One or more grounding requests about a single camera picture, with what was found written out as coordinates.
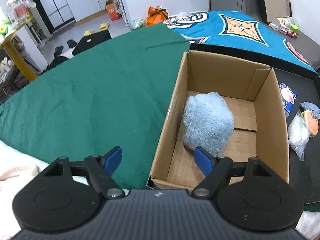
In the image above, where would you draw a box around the yellow leg table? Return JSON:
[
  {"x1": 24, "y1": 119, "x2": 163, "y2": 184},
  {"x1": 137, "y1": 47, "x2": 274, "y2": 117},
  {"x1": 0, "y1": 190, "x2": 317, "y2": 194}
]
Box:
[{"x1": 0, "y1": 15, "x2": 38, "y2": 82}]

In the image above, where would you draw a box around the grey denim soft toy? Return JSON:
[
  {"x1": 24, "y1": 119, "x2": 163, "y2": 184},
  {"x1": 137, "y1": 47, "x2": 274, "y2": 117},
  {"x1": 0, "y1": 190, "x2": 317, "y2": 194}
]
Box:
[{"x1": 300, "y1": 101, "x2": 320, "y2": 120}]

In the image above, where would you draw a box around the white stuffing bag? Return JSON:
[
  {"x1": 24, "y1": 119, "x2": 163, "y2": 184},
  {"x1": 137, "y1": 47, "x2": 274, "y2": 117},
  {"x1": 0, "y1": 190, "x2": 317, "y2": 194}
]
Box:
[{"x1": 288, "y1": 112, "x2": 310, "y2": 161}]

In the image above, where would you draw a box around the purple tissue pack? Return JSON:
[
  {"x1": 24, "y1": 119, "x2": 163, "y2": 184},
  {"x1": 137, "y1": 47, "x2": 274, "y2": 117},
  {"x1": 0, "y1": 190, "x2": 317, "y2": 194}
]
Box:
[{"x1": 279, "y1": 83, "x2": 296, "y2": 117}]

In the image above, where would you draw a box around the yellow slipper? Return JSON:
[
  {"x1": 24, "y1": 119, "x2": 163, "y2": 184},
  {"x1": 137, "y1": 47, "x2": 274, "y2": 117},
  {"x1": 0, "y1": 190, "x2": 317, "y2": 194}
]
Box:
[
  {"x1": 83, "y1": 29, "x2": 94, "y2": 37},
  {"x1": 99, "y1": 22, "x2": 110, "y2": 31}
]

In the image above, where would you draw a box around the light blue fluffy plush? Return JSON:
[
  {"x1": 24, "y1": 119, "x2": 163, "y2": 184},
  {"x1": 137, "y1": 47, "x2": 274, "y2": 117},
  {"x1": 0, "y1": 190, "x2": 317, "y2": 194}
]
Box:
[{"x1": 182, "y1": 92, "x2": 234, "y2": 156}]

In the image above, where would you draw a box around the yellow slipper left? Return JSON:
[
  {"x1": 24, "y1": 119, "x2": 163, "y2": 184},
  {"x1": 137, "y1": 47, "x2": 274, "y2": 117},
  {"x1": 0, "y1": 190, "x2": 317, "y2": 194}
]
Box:
[{"x1": 83, "y1": 29, "x2": 94, "y2": 37}]

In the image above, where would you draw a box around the green cloth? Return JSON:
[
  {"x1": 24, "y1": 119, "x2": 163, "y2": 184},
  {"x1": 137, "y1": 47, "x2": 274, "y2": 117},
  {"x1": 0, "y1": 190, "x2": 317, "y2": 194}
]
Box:
[{"x1": 1, "y1": 24, "x2": 190, "y2": 189}]

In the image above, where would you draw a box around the yellow slipper right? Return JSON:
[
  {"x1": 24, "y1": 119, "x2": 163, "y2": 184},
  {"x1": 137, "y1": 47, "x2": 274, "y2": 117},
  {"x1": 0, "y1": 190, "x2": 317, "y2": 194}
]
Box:
[{"x1": 99, "y1": 22, "x2": 110, "y2": 31}]

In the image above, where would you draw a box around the glass jar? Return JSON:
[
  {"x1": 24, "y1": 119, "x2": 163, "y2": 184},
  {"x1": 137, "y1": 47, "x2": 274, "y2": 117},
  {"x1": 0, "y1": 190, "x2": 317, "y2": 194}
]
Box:
[{"x1": 7, "y1": 0, "x2": 36, "y2": 28}]

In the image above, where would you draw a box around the black chair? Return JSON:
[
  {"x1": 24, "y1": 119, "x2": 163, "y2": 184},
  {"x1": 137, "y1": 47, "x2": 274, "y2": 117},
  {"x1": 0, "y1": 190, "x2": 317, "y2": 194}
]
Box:
[{"x1": 72, "y1": 30, "x2": 112, "y2": 56}]

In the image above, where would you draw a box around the blue patterned blanket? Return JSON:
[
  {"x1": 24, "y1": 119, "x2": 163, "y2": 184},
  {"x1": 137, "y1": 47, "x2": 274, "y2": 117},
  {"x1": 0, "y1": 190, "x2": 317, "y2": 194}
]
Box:
[{"x1": 163, "y1": 11, "x2": 315, "y2": 73}]

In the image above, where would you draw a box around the green lid jar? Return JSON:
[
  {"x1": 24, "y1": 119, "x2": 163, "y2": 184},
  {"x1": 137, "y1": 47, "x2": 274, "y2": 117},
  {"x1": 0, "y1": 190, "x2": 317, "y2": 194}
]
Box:
[{"x1": 290, "y1": 24, "x2": 299, "y2": 33}]

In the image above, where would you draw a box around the orange burger plush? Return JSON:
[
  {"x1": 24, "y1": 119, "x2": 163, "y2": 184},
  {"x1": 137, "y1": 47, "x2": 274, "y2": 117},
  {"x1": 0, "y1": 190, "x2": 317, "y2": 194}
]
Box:
[{"x1": 301, "y1": 110, "x2": 319, "y2": 138}]

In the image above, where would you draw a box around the orange cardboard box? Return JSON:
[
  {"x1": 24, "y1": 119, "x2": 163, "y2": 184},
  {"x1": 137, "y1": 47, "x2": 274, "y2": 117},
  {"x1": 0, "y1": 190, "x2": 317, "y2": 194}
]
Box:
[{"x1": 105, "y1": 0, "x2": 121, "y2": 21}]

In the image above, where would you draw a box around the black tray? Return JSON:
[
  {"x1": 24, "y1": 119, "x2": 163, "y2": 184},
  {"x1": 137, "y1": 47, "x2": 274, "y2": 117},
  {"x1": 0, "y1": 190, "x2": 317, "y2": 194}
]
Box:
[{"x1": 145, "y1": 42, "x2": 320, "y2": 205}]

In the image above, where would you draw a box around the orange gift bag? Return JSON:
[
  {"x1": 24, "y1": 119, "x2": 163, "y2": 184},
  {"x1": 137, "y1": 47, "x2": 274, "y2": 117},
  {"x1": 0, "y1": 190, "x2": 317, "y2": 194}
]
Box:
[{"x1": 146, "y1": 7, "x2": 169, "y2": 26}]

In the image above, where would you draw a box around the brown cardboard box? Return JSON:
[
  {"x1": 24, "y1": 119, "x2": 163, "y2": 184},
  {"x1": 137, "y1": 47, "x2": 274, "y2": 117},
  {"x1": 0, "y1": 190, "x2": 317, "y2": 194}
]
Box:
[{"x1": 149, "y1": 50, "x2": 289, "y2": 191}]

